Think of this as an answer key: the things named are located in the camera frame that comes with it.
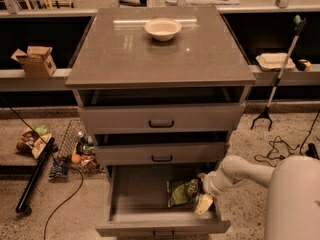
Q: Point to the brown snack bag on floor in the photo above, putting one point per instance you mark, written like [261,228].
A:
[33,141]

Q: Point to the wire basket with groceries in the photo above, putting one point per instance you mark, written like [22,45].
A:
[77,150]

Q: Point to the green jalapeno chip bag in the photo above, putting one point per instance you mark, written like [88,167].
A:
[181,192]

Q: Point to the grey drawer cabinet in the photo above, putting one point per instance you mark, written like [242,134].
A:
[120,64]

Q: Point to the top grey drawer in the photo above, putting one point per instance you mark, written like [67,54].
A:
[156,118]

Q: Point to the white paper bowl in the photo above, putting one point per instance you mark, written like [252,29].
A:
[162,29]

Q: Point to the black pole right floor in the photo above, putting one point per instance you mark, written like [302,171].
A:
[312,151]

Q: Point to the yellow black tape measure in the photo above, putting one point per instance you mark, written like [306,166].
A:
[303,65]

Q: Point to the grey drawer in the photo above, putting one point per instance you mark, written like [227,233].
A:
[161,153]
[137,204]
[156,118]

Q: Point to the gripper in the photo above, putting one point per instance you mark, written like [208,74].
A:
[210,186]

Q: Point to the black power adapter with cable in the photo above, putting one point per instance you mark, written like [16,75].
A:
[280,149]

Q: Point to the bottom grey drawer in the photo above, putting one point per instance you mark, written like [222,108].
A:
[137,204]

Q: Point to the open cardboard box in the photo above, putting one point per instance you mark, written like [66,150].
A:
[37,61]

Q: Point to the reacher grabber tool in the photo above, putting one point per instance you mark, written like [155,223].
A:
[299,26]

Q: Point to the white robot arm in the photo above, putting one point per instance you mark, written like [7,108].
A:
[293,198]

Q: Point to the blue snack packet on floor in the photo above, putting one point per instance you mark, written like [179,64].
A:
[59,168]

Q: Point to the white takeout clamshell container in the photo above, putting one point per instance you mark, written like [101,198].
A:
[274,61]

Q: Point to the middle grey drawer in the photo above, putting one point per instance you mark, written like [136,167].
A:
[161,153]

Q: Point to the black pole on floor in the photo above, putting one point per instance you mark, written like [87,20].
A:
[23,204]

